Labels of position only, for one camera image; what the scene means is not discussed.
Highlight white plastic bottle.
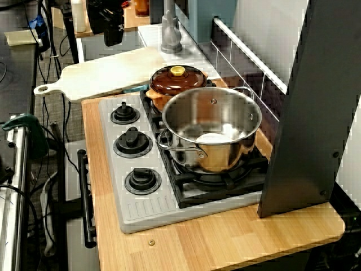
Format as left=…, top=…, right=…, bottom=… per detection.
left=70, top=0, right=87, bottom=34

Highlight stainless steel pot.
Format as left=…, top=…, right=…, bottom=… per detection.
left=156, top=86, right=263, bottom=174

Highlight silver metal rail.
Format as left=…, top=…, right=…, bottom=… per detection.
left=0, top=114, right=30, bottom=271

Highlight blue tape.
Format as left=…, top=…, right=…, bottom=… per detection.
left=28, top=15, right=49, bottom=40

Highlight orange toy pot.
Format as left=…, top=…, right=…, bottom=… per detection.
left=144, top=72, right=210, bottom=114

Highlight black stove knob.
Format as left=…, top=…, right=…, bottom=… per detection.
left=109, top=102, right=141, bottom=126
left=124, top=168, right=162, bottom=196
left=113, top=126, right=154, bottom=159

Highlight brown lid with yellow knob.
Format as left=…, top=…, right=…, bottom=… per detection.
left=148, top=65, right=208, bottom=97

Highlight beige flat box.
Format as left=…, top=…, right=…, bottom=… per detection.
left=3, top=29, right=41, bottom=47

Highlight black oven door handle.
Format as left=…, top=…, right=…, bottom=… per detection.
left=77, top=149, right=98, bottom=250

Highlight black box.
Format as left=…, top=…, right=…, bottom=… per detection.
left=148, top=0, right=165, bottom=25

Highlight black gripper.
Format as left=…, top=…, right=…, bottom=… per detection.
left=86, top=0, right=125, bottom=47

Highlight black looped cable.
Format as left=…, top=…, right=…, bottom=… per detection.
left=0, top=184, right=42, bottom=271

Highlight light wooden cutting board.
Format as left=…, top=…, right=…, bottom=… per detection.
left=33, top=46, right=165, bottom=104

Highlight black metal table leg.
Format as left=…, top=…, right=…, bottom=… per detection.
left=60, top=8, right=80, bottom=64

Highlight white sink counter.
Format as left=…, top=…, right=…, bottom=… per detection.
left=76, top=24, right=221, bottom=82

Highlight grey stove top plate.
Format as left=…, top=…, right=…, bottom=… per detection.
left=98, top=94, right=265, bottom=235

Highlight black side panel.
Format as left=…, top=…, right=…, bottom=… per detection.
left=257, top=0, right=361, bottom=219

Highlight grey toy faucet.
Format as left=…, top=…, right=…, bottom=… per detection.
left=160, top=0, right=184, bottom=55

